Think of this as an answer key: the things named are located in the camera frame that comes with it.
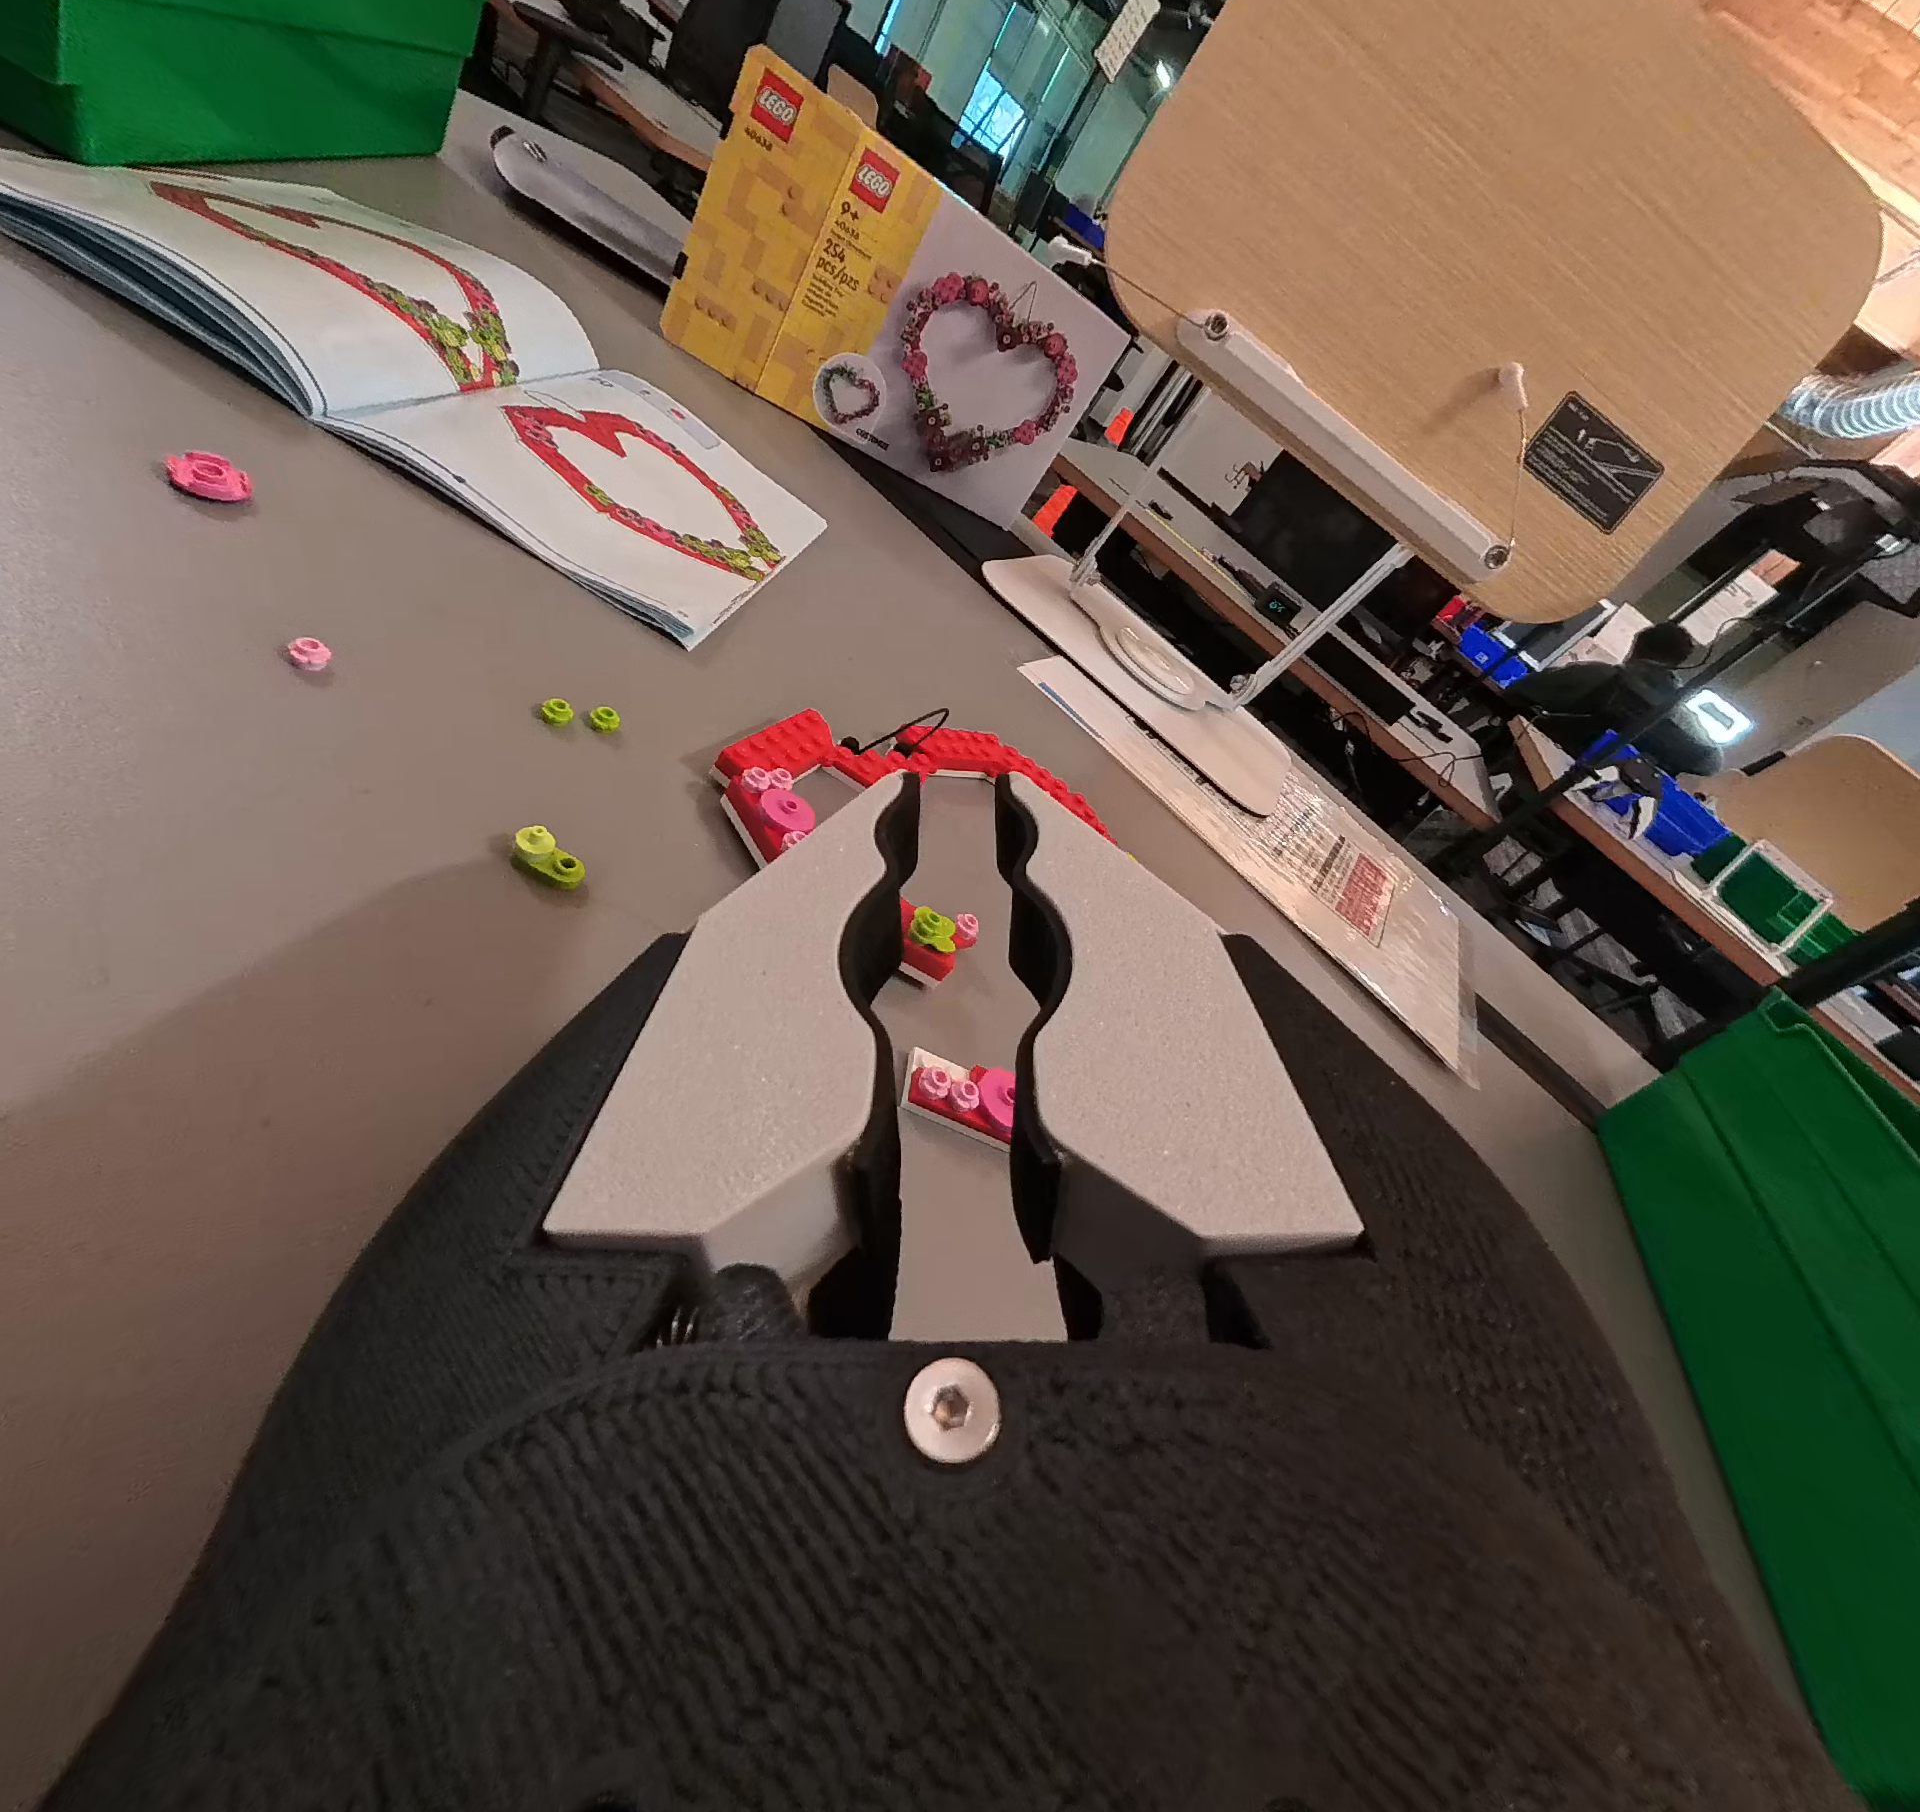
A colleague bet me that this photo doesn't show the yellow lego box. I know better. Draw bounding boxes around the yellow lego box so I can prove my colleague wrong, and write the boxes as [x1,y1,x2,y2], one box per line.
[659,42,1136,534]

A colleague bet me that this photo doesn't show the clear sleeve red label sheet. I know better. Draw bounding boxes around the clear sleeve red label sheet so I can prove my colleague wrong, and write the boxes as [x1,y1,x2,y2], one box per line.
[1015,651,1480,1081]

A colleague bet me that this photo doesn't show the red lego heart frame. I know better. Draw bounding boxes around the red lego heart frame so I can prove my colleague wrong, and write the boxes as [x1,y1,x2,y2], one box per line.
[710,710,1120,1145]

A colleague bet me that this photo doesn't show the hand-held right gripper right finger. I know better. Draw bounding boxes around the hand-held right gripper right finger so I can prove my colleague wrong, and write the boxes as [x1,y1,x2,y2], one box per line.
[994,775,1364,1337]

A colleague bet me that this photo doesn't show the open lego instruction booklet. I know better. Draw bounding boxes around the open lego instruction booklet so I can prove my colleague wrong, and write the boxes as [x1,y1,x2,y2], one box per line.
[0,145,829,651]

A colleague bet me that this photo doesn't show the small green bins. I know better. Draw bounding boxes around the small green bins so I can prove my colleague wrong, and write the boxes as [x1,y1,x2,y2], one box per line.
[1708,838,1858,963]

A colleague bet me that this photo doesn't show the wooden panel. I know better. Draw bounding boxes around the wooden panel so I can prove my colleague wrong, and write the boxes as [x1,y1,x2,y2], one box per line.
[1708,732,1920,932]

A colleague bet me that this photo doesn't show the row of blue bins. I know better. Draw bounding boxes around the row of blue bins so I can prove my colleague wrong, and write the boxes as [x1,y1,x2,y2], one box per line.
[1571,730,1744,857]

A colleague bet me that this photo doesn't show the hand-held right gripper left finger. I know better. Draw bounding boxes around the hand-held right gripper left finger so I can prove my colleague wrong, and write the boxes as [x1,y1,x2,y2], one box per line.
[541,775,921,1337]

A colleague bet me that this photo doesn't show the silver flexible duct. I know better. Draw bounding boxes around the silver flexible duct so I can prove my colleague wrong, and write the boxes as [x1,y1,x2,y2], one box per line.
[1776,353,1920,452]

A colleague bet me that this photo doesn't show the black monitor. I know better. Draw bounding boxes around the black monitor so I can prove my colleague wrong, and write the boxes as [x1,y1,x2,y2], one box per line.
[760,0,851,93]
[663,0,769,108]

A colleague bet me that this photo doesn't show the long wooden desk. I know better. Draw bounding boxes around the long wooden desk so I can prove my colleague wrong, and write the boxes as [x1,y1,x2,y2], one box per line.
[1047,443,1504,826]

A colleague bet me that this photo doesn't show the wooden panel desk lamp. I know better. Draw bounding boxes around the wooden panel desk lamp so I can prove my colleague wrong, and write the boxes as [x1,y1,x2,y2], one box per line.
[981,0,1887,815]

